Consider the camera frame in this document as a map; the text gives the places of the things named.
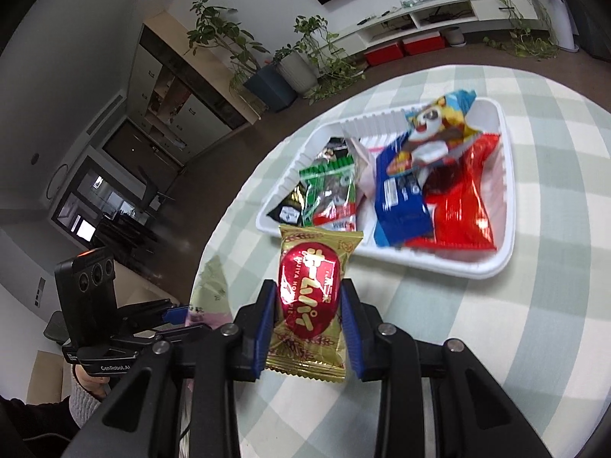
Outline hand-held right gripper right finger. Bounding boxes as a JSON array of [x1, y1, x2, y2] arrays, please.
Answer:
[[340, 278, 554, 458]]

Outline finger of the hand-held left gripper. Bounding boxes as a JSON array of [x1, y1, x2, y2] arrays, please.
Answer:
[[115, 298, 188, 334], [136, 323, 213, 344]]

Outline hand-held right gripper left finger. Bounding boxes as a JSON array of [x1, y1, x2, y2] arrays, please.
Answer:
[[56, 279, 280, 458]]

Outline pink cartoon snack packet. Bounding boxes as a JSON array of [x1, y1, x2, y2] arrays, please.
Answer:
[[189, 254, 232, 327]]

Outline gold snack packet red oval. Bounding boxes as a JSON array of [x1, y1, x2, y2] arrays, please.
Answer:
[[264, 223, 364, 383]]

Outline dark blue cake packet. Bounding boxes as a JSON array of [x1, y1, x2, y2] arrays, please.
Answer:
[[372, 134, 435, 249]]

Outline white plastic tray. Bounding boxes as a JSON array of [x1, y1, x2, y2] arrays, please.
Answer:
[[255, 97, 517, 280]]

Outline black and green snack packet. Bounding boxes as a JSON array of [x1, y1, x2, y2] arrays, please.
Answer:
[[267, 137, 359, 232]]

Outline pale pink snack packet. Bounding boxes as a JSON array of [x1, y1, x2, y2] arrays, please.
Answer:
[[344, 137, 380, 198]]

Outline light blue cartoon snack bag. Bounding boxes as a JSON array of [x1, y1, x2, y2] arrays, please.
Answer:
[[388, 90, 483, 175]]

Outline person's left forearm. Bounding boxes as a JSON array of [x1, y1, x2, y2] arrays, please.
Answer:
[[0, 382, 103, 447]]

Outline person's left hand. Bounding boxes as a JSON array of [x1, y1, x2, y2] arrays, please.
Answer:
[[71, 367, 110, 402]]

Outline tall plant dark blue pot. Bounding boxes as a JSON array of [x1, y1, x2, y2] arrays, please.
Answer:
[[186, 0, 299, 110]]

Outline plant in ribbed white pot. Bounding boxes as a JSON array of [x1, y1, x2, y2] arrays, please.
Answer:
[[272, 45, 320, 95]]

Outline trailing green plant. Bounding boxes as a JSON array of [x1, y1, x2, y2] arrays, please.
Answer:
[[291, 14, 368, 103]]

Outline red storage box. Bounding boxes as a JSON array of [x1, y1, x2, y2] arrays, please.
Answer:
[[365, 40, 404, 66], [402, 31, 447, 56]]

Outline trailing plant on cabinet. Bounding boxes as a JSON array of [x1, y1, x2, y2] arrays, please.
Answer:
[[482, 0, 559, 60]]

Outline white television cabinet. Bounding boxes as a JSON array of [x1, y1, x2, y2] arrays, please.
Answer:
[[325, 0, 540, 53]]

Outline plant in smooth white pot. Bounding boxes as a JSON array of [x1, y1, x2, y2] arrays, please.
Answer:
[[518, 0, 580, 52]]

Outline wooden wall cabinet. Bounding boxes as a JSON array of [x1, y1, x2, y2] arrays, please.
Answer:
[[126, 12, 263, 163]]

